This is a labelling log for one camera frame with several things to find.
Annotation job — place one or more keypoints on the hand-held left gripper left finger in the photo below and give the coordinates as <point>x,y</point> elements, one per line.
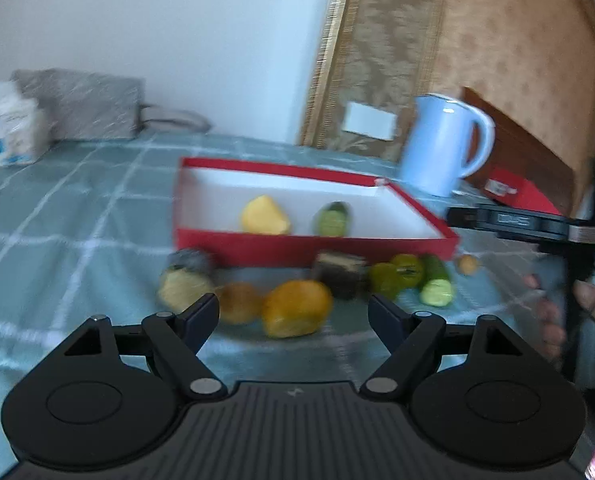
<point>205,316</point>

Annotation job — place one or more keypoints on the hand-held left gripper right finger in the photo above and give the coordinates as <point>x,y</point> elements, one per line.
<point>383,314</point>

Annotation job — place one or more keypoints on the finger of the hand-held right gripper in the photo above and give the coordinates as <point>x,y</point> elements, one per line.
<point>470,218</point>

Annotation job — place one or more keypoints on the small brown longan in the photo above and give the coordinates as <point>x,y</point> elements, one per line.
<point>467,264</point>

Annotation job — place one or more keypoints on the green cucumber piece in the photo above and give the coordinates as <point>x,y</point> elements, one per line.
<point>435,285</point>
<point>333,220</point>

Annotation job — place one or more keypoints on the red cardboard box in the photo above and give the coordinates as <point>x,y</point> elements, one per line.
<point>327,251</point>

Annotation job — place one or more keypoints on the large yellow-orange fruit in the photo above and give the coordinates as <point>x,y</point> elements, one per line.
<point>297,310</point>

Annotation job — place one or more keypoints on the person's right hand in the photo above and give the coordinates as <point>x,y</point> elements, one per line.
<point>552,330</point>

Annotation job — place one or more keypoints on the small orange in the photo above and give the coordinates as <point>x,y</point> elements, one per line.
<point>240,304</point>

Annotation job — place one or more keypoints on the red packet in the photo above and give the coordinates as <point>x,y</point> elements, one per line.
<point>522,191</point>

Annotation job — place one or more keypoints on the light blue electric kettle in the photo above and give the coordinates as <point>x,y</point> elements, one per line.
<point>437,150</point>

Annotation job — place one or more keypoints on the yellow starfruit piece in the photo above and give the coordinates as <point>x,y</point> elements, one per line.
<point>265,216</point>

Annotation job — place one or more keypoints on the white tissue pack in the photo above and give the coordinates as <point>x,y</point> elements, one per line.
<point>7,130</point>

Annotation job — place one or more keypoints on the white wall switch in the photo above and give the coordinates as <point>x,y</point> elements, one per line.
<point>370,121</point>

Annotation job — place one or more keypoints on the gold wall panel frame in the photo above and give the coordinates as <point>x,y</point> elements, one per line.
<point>330,50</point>

